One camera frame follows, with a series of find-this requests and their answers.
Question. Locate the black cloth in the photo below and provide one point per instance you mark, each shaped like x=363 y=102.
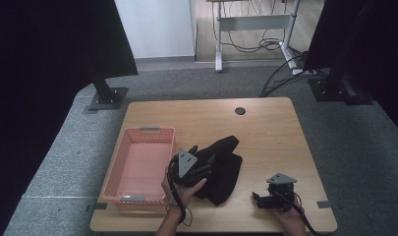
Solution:
x=226 y=173

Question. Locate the white desk frame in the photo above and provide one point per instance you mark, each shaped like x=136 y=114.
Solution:
x=252 y=23

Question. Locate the person's right hand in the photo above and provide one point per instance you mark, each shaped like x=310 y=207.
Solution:
x=293 y=222

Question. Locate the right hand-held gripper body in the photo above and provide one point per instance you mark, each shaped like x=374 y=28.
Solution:
x=279 y=190

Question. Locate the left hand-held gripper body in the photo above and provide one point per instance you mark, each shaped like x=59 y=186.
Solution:
x=187 y=165

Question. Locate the person's left hand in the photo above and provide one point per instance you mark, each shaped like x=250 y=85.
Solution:
x=185 y=195

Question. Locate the black curtain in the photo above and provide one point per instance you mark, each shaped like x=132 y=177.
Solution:
x=39 y=82
x=370 y=42

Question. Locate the black table grommet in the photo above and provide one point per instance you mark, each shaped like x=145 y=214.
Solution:
x=240 y=110

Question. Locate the black metal stand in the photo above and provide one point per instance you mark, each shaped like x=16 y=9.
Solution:
x=108 y=96
x=334 y=87

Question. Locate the pink plastic basket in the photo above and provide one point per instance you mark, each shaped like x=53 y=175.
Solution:
x=137 y=170

